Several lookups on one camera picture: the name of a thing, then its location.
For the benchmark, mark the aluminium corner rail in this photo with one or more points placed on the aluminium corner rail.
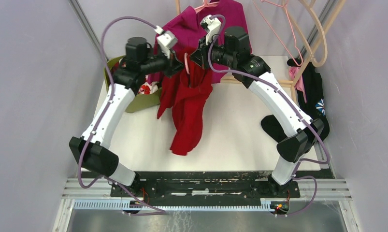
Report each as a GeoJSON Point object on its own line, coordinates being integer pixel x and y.
{"type": "Point", "coordinates": [76, 6]}

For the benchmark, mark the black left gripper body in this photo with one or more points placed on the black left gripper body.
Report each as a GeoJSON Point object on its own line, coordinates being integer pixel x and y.
{"type": "Point", "coordinates": [166, 64]}

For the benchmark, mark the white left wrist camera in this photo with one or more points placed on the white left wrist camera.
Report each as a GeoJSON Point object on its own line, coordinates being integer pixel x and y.
{"type": "Point", "coordinates": [166, 40]}

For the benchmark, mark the white red floral garment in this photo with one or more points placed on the white red floral garment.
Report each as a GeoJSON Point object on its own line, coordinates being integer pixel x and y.
{"type": "Point", "coordinates": [149, 88]}

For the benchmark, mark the black shirt with flower print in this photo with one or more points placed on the black shirt with flower print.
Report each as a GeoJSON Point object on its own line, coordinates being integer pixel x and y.
{"type": "Point", "coordinates": [311, 100]}

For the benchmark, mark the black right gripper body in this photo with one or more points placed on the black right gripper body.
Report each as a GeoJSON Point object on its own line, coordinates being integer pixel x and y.
{"type": "Point", "coordinates": [205, 63]}

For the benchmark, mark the red dress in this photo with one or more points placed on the red dress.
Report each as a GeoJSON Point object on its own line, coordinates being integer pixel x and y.
{"type": "Point", "coordinates": [186, 94]}

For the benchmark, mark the pink wire hanger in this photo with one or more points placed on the pink wire hanger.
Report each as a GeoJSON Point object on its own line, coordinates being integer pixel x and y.
{"type": "Point", "coordinates": [276, 15]}

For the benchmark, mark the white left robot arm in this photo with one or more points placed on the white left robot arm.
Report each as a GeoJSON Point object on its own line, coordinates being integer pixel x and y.
{"type": "Point", "coordinates": [91, 149]}

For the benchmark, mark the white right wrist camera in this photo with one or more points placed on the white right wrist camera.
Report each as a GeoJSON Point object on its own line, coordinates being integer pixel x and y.
{"type": "Point", "coordinates": [213, 25]}

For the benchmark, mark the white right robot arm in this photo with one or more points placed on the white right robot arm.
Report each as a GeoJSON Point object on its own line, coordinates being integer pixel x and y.
{"type": "Point", "coordinates": [301, 131]}

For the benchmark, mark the beige plastic hanger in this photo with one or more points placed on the beige plastic hanger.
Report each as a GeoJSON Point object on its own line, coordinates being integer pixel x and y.
{"type": "Point", "coordinates": [306, 46]}

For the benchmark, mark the pink plastic hanger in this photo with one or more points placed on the pink plastic hanger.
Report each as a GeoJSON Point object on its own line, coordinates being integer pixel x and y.
{"type": "Point", "coordinates": [186, 63]}

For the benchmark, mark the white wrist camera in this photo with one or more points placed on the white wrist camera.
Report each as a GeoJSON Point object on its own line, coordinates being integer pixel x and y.
{"type": "Point", "coordinates": [213, 25]}
{"type": "Point", "coordinates": [166, 40]}

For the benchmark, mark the red navy plaid skirt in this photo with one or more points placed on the red navy plaid skirt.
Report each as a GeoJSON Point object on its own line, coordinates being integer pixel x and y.
{"type": "Point", "coordinates": [116, 66]}

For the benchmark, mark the olive green plastic basket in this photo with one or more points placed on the olive green plastic basket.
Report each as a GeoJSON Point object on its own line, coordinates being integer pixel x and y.
{"type": "Point", "coordinates": [141, 101]}

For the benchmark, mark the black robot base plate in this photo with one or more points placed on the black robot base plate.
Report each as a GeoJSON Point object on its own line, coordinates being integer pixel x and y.
{"type": "Point", "coordinates": [239, 188]}

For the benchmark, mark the pink hanger of magenta skirt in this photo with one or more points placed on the pink hanger of magenta skirt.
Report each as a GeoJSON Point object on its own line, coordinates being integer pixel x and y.
{"type": "Point", "coordinates": [206, 3]}

